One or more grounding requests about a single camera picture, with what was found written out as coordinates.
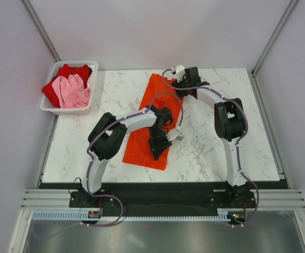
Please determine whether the orange t shirt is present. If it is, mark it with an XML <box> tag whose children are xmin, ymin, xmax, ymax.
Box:
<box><xmin>122</xmin><ymin>74</ymin><xmax>181</xmax><ymax>171</ymax></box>

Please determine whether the aluminium frame rail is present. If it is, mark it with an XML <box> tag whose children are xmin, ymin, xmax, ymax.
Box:
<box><xmin>22</xmin><ymin>189</ymin><xmax>305</xmax><ymax>211</ymax></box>

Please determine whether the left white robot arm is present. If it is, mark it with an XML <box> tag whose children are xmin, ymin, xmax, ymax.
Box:
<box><xmin>70</xmin><ymin>105</ymin><xmax>173</xmax><ymax>208</ymax></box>

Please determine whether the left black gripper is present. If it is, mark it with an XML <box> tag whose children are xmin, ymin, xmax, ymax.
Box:
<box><xmin>148</xmin><ymin>127</ymin><xmax>172</xmax><ymax>161</ymax></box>

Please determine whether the pink t shirt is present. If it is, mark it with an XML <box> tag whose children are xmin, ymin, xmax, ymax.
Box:
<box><xmin>52</xmin><ymin>74</ymin><xmax>91</xmax><ymax>109</ymax></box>

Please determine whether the white plastic laundry basket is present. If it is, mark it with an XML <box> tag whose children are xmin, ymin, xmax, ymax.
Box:
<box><xmin>40</xmin><ymin>60</ymin><xmax>101</xmax><ymax>115</ymax></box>

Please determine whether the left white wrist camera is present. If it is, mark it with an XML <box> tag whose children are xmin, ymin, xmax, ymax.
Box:
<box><xmin>166</xmin><ymin>127</ymin><xmax>184</xmax><ymax>141</ymax></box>

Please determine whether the white slotted cable duct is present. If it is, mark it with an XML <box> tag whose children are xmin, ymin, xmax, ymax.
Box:
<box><xmin>32</xmin><ymin>210</ymin><xmax>231</xmax><ymax>222</ymax></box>

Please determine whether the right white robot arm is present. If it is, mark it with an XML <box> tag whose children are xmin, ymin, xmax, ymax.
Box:
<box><xmin>171</xmin><ymin>65</ymin><xmax>251</xmax><ymax>208</ymax></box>

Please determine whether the red t shirt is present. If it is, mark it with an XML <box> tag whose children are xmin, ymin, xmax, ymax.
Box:
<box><xmin>42</xmin><ymin>64</ymin><xmax>92</xmax><ymax>109</ymax></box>

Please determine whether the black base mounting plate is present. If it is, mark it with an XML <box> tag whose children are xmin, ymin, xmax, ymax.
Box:
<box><xmin>81</xmin><ymin>182</ymin><xmax>256</xmax><ymax>216</ymax></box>

